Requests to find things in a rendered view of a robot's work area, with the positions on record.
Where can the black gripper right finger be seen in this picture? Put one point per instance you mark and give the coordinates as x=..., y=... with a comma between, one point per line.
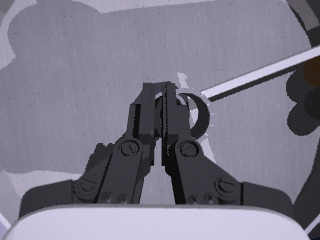
x=196, y=180

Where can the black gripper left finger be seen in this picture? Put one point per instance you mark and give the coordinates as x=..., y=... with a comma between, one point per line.
x=119, y=178

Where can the bronze bushing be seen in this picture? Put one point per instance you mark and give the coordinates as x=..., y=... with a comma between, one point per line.
x=311, y=71

